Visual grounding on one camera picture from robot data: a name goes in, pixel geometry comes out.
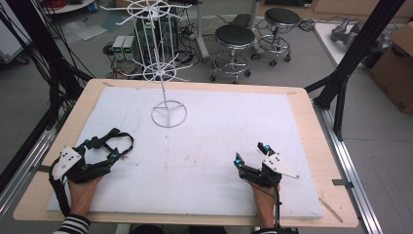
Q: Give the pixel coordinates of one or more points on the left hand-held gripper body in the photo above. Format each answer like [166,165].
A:
[73,169]

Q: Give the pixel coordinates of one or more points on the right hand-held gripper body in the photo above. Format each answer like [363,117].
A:
[269,172]

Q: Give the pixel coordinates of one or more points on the person's left hand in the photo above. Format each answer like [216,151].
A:
[81,195]

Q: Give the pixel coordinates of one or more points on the person's right hand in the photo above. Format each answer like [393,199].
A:
[264,200]

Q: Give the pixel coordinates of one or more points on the white foam mat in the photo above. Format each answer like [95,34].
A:
[201,156]

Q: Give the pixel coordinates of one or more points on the thin wooden stick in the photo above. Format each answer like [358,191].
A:
[331,210]

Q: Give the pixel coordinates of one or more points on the grey bench power supply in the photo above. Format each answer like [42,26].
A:
[129,47]
[118,47]

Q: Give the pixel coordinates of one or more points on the black round stool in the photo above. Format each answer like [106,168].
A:
[281,17]
[234,37]

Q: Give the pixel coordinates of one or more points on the black computer tower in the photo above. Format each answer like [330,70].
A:
[157,35]

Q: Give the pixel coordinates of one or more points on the round white table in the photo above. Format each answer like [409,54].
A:
[69,6]

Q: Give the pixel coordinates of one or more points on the brown cardboard box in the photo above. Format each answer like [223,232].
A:
[394,71]

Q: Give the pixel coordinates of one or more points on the aluminium rail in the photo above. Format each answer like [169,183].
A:
[22,182]
[350,175]

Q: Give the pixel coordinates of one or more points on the black metal frame stand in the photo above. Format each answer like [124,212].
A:
[357,48]
[39,42]

